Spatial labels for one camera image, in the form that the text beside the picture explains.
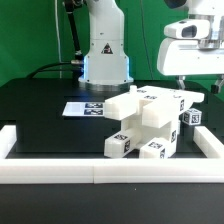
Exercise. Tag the white chair back part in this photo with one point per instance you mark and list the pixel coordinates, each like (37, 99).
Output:
(155, 105)

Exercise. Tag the white chair seat part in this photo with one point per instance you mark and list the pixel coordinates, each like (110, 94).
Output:
(168, 131)

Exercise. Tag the white marker sheet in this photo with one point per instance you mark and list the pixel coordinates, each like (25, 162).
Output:
(84, 109)

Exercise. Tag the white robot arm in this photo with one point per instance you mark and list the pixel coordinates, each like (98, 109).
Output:
(106, 65)

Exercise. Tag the white U-shaped fence frame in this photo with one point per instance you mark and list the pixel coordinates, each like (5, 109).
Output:
(96, 171)

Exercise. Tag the white tagged cube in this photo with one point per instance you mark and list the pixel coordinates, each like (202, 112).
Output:
(192, 116)

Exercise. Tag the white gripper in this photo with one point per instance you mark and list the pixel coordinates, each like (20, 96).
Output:
(181, 53)

